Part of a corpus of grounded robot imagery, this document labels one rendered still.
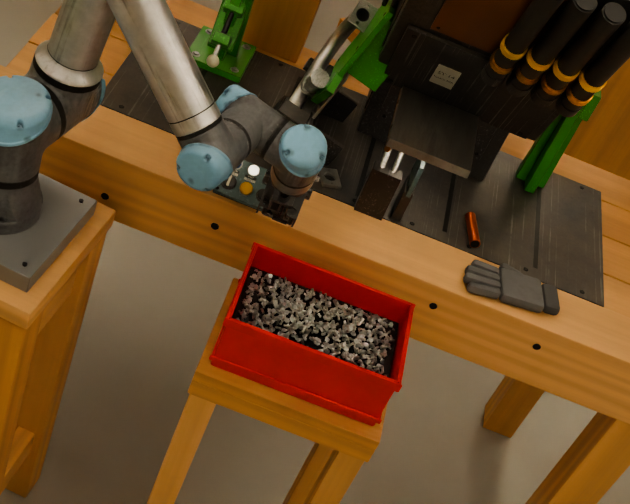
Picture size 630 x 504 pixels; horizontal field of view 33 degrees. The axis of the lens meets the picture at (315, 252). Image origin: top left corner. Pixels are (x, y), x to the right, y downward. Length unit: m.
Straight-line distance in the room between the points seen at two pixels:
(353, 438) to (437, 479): 1.13
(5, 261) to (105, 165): 0.35
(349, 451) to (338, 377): 0.15
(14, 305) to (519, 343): 0.96
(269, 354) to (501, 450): 1.45
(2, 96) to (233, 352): 0.56
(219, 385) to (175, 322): 1.20
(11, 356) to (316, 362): 0.51
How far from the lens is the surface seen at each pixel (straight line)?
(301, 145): 1.64
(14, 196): 1.81
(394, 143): 1.93
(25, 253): 1.82
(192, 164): 1.56
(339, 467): 1.93
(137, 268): 3.14
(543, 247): 2.29
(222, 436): 2.80
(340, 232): 2.05
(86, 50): 1.78
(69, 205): 1.93
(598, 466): 2.36
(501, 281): 2.10
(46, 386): 2.27
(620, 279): 2.37
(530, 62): 1.84
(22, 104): 1.75
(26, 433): 2.39
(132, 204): 2.08
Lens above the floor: 2.14
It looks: 39 degrees down
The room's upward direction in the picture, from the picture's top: 24 degrees clockwise
